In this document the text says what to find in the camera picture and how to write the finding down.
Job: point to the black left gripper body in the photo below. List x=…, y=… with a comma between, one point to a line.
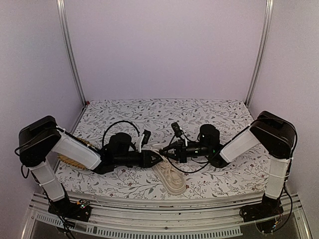
x=124, y=161

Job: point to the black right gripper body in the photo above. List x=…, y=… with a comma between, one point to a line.
x=204, y=151

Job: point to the cream lace platform sneaker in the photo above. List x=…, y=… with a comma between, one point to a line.
x=172, y=179

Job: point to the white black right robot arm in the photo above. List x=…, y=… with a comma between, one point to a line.
x=277, y=136

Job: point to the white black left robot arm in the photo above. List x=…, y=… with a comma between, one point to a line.
x=40, y=138

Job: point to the floral patterned table mat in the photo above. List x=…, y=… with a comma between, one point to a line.
x=103, y=118

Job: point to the aluminium front rail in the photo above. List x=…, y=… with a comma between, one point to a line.
x=212, y=218

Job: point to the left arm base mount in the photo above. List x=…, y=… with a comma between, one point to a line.
x=79, y=211

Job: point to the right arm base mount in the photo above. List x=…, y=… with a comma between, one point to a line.
x=268, y=207

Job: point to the right aluminium frame post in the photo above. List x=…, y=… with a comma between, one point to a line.
x=261, y=50

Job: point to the aluminium frame post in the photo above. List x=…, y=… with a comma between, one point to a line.
x=261, y=50
x=69, y=50

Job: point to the left aluminium frame post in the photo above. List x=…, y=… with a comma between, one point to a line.
x=69, y=50

